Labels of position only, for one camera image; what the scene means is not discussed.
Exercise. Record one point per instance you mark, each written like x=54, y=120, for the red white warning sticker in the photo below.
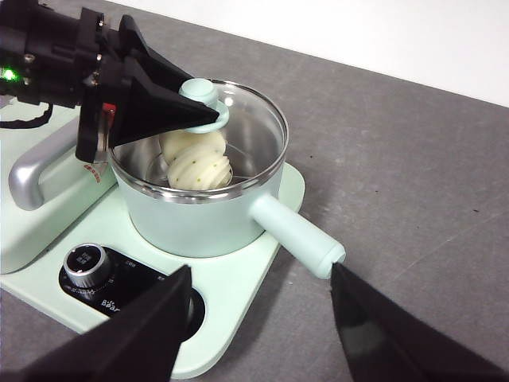
x=93, y=173

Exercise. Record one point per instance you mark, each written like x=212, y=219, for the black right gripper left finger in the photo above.
x=131, y=342

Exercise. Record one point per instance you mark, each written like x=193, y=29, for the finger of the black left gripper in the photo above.
x=159, y=111
x=147, y=55

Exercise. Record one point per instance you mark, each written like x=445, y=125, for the green breakfast maker base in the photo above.
x=238, y=302

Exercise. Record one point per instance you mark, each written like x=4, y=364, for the silver control knob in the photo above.
x=85, y=262

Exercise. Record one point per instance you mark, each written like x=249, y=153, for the glass pot lid green knob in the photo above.
x=199, y=89

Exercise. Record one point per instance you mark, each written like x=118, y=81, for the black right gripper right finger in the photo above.
x=389, y=342

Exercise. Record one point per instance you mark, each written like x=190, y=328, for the smooth white steamed bun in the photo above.
x=179, y=141

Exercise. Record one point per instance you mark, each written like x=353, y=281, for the pleated bun with green dots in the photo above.
x=199, y=167

